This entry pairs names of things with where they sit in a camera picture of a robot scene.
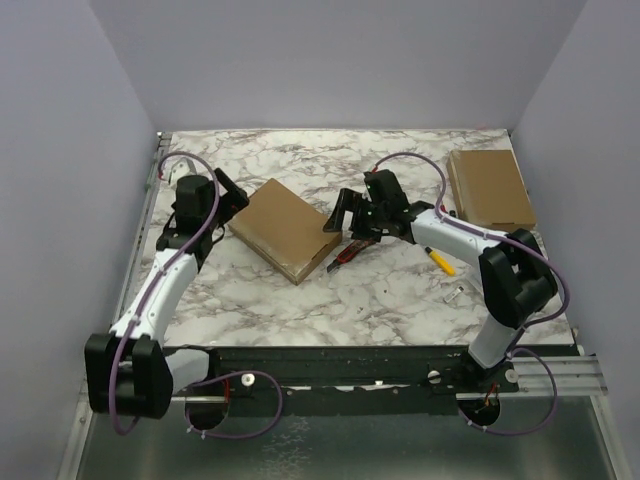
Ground red black utility knife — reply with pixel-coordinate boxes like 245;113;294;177
326;240;374;273

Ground brown cardboard express box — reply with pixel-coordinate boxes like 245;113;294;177
230;179;342;285

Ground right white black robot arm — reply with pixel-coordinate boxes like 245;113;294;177
323;170;558;391

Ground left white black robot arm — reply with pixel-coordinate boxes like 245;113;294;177
84;169;249;419

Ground small silver metal piece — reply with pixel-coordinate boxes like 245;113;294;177
443;285;465;303

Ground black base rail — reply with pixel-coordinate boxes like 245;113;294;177
200;346;518;418

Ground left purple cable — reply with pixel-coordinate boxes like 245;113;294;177
107;151;284;442

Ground aluminium extrusion frame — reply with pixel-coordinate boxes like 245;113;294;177
76;129;628;479

